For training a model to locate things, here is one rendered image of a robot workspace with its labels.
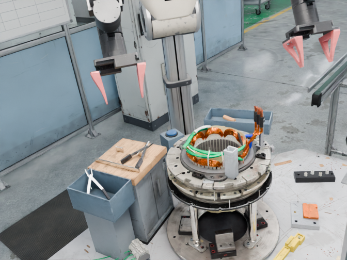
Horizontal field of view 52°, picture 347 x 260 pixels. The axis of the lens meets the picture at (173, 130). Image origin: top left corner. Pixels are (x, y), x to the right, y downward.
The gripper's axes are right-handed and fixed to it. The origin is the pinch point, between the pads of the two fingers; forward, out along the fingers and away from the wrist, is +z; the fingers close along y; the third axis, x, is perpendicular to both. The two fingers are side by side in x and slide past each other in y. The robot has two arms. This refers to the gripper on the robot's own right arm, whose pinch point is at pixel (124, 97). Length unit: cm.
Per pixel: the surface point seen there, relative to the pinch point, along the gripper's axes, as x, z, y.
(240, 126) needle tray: 45, 12, 41
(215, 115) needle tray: 59, 6, 36
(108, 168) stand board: 34.2, 16.8, -8.9
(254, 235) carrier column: 27, 47, 32
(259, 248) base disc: 27, 52, 32
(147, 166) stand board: 31.4, 18.6, 3.3
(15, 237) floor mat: 175, 54, -89
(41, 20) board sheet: 209, -105, -47
